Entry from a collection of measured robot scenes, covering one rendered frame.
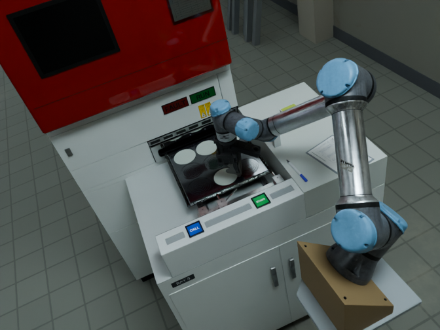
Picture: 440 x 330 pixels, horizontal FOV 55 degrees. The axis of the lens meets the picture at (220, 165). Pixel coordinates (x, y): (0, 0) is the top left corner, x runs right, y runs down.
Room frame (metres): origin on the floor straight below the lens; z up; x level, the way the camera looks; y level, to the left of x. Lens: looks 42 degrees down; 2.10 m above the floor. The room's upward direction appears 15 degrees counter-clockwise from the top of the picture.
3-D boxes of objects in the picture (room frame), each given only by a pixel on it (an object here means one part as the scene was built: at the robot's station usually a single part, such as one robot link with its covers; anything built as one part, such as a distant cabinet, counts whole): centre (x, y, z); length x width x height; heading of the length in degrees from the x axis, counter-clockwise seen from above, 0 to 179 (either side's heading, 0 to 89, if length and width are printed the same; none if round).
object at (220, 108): (1.24, -0.06, 1.21); 0.09 x 0.08 x 0.11; 32
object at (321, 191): (1.34, -0.38, 0.89); 0.62 x 0.35 x 0.14; 11
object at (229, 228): (1.00, 0.01, 0.89); 0.55 x 0.09 x 0.14; 101
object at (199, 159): (1.36, 0.02, 0.90); 0.34 x 0.34 x 0.01; 11
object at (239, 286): (1.28, -0.08, 0.41); 0.96 x 0.64 x 0.82; 101
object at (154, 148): (1.57, 0.07, 0.89); 0.44 x 0.02 x 0.10; 101
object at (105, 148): (1.55, 0.25, 1.02); 0.81 x 0.03 x 0.40; 101
